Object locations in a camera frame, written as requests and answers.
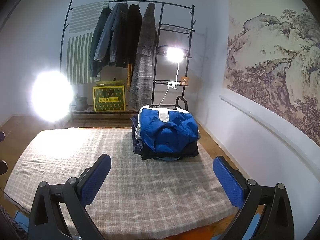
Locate white and blue work jacket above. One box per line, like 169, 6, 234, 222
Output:
135, 105, 200, 153

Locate black metal clothes rack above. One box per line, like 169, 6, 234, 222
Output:
59, 0, 196, 120

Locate plaid bed cover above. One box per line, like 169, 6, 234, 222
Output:
4, 128, 237, 239

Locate folded navy puffer jacket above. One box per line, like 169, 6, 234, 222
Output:
130, 115, 199, 161

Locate small potted plant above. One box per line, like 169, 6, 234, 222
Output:
75, 94, 88, 111

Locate striped grey trousers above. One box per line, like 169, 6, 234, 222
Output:
0, 206, 28, 240

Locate yellow green storage box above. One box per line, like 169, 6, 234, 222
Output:
92, 80, 126, 112

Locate small teddy bear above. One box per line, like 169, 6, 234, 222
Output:
180, 76, 189, 86

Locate grey plaid hanging coat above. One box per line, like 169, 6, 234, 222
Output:
129, 3, 157, 110

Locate dark green hanging jacket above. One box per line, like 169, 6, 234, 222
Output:
89, 6, 113, 79

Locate yellow hanging scarf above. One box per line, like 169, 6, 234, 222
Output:
127, 63, 133, 92

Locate white clip desk lamp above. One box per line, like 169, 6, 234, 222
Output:
152, 47, 186, 108

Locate blue denim hanging jacket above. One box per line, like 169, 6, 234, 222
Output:
94, 3, 128, 66

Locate black hanging jacket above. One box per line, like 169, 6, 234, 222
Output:
116, 4, 143, 68

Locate ring light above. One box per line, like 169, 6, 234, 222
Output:
30, 70, 74, 122

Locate landscape painting wall mural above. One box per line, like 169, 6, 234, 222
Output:
223, 8, 319, 144

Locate green striped wall hanging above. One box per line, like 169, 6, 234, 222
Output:
62, 1, 109, 85

